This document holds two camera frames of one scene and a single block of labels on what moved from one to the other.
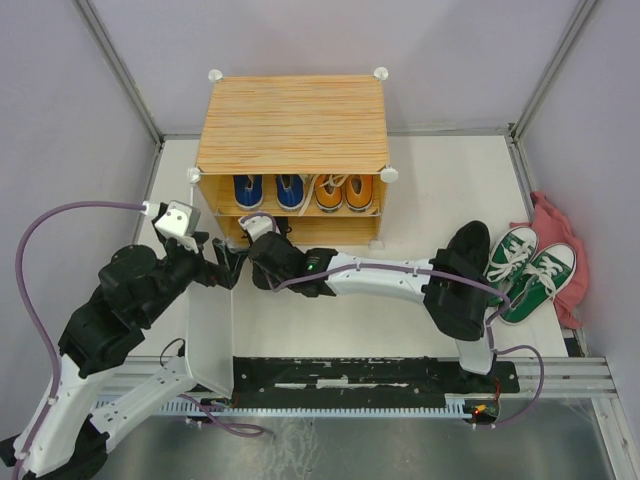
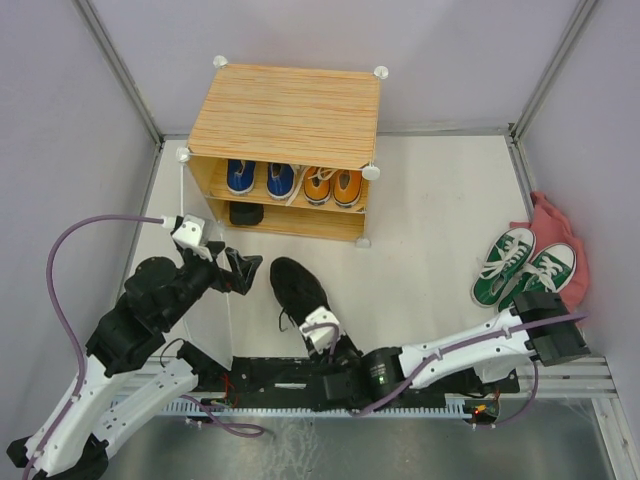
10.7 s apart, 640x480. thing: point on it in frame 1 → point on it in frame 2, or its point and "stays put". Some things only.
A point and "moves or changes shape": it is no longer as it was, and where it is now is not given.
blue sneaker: (248, 190) → (240, 176)
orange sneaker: (329, 192) moves or changes shape
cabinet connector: (193, 174) → (183, 154)
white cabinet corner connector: (214, 75) → (219, 61)
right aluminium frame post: (516, 128) stays put
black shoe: (282, 223) → (246, 213)
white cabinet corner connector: (381, 73) stays put
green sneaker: (511, 253) stays put
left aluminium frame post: (118, 65) stays put
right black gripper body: (271, 279) → (346, 353)
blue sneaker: (290, 191) → (280, 180)
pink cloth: (551, 227) stays put
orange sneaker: (358, 191) → (346, 187)
